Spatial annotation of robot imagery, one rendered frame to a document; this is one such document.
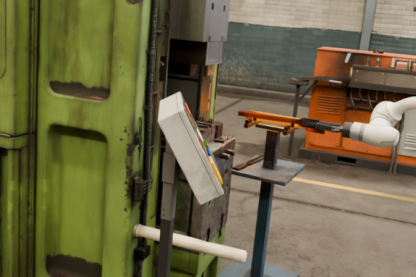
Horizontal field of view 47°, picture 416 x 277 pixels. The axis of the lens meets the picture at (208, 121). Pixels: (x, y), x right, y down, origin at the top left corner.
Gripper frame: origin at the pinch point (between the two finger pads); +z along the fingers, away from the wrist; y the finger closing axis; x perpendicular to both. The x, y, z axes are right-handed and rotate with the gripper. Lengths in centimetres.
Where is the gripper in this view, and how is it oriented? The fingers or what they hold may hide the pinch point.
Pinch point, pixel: (309, 123)
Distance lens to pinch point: 243.5
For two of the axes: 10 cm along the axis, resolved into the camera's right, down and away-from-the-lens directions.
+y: 4.3, -1.4, 8.9
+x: 1.0, -9.7, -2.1
